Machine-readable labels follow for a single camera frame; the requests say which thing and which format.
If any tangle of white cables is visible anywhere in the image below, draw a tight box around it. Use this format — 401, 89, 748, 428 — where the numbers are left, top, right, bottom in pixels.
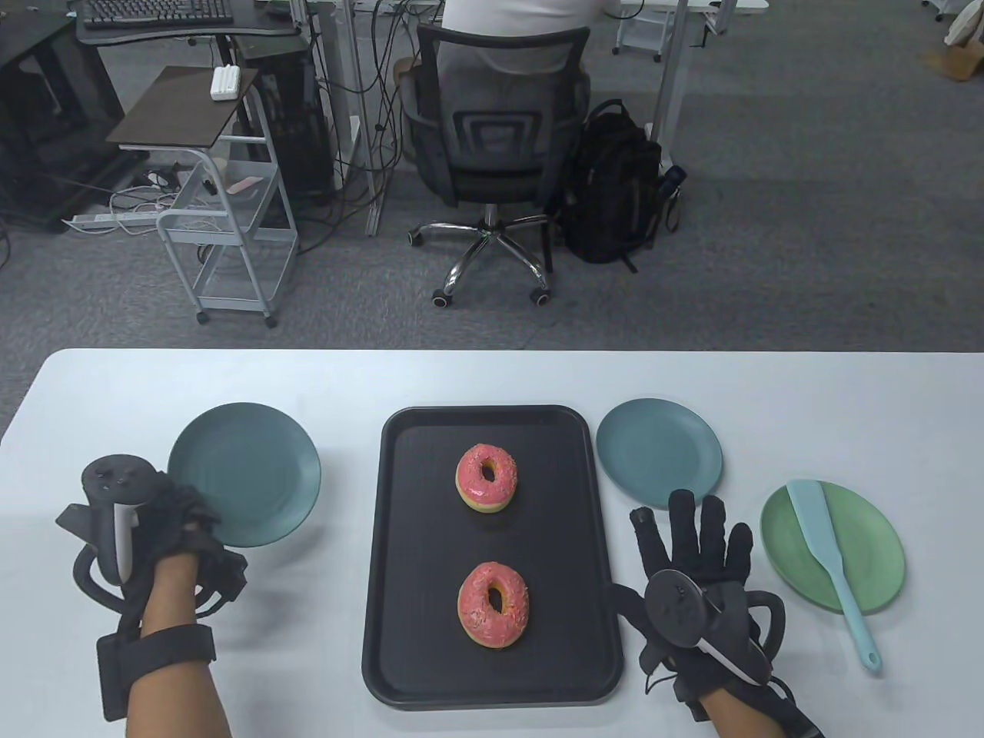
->
108, 183, 185, 225

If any black computer tower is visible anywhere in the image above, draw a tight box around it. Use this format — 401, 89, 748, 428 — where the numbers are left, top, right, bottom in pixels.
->
258, 50, 337, 207

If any white power strip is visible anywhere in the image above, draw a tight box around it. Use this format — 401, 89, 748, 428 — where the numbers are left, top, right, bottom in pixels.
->
63, 209, 166, 231

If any person's left forearm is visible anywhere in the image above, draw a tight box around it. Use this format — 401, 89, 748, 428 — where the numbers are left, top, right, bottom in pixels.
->
123, 553, 233, 738

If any person's right forearm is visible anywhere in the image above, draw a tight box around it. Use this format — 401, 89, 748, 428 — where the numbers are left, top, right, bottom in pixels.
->
703, 683, 793, 738

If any cardboard box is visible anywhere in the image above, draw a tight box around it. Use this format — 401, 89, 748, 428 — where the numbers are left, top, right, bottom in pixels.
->
925, 38, 984, 83

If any green round plate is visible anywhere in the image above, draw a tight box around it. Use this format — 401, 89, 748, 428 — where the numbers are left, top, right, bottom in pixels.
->
761, 480, 906, 614

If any white rolling cart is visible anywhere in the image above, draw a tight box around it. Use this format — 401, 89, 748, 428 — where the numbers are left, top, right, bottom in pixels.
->
156, 81, 301, 329

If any light blue dessert shovel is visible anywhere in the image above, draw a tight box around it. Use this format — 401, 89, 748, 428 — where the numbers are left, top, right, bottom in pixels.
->
786, 480, 884, 676

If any black wrist band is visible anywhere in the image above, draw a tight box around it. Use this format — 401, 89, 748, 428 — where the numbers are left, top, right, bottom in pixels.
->
96, 624, 218, 722
769, 684, 825, 738

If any person's right hand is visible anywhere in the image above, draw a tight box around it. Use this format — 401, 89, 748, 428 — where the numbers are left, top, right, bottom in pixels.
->
611, 490, 773, 700

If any black desk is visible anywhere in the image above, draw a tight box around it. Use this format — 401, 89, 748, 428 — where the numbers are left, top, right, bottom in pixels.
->
73, 0, 308, 48

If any black mesh office chair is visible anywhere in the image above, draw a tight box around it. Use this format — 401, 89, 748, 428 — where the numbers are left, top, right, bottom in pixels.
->
396, 25, 593, 310

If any bundle of black cables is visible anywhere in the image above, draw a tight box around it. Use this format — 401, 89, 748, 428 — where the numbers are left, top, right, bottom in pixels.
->
304, 0, 420, 254

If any pink frosted mini donut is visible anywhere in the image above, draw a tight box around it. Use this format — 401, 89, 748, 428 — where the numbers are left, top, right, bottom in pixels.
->
457, 561, 531, 650
455, 443, 519, 514

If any teal round plate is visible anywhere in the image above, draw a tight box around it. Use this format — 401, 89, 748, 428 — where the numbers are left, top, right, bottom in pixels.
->
596, 397, 724, 511
168, 402, 322, 548

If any small white trolley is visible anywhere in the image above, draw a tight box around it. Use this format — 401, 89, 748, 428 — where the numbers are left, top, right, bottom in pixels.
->
613, 0, 689, 62

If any person's left hand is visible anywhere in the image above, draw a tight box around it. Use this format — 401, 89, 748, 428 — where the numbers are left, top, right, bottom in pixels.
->
115, 469, 248, 620

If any black backpack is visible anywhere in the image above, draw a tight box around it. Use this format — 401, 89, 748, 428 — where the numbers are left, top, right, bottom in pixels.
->
563, 98, 687, 274

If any black baking tray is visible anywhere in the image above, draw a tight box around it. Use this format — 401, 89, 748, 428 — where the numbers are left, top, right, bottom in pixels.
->
361, 405, 625, 710

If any black keyboard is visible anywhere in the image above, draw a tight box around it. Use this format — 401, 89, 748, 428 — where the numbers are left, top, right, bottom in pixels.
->
81, 0, 234, 30

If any brown side table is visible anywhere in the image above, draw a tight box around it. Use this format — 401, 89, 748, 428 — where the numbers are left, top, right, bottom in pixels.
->
105, 65, 261, 151

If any white desk frame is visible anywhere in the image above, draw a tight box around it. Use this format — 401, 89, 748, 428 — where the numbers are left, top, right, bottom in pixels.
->
307, 0, 385, 237
600, 0, 770, 145

